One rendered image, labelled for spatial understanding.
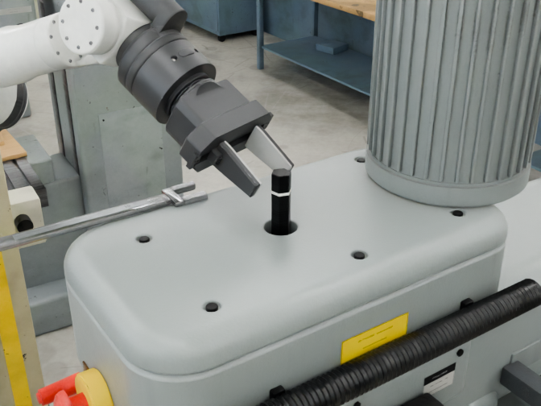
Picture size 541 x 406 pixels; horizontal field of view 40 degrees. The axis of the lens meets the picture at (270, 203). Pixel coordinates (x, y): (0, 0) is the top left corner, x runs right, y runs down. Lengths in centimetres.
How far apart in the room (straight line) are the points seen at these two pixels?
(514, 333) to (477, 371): 7
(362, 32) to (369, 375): 660
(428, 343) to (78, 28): 50
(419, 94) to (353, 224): 16
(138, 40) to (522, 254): 58
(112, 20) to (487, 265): 49
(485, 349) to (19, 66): 68
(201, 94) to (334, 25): 681
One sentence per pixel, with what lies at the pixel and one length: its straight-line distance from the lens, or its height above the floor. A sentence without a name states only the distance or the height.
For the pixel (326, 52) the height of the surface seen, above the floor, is 23.
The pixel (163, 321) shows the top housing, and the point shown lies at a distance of 68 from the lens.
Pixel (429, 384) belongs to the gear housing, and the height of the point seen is 169.
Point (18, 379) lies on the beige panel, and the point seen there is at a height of 40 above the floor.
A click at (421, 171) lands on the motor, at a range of 86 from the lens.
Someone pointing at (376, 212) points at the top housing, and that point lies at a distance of 85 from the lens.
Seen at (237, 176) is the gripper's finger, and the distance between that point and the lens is 78.
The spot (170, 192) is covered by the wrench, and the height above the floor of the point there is 190.
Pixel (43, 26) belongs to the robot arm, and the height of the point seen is 207.
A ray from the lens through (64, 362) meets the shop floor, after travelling 367.
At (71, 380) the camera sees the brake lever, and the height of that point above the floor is 171.
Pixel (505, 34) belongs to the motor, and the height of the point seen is 209.
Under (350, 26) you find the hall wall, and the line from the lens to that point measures 740.
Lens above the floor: 230
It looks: 28 degrees down
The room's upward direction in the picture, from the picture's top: straight up
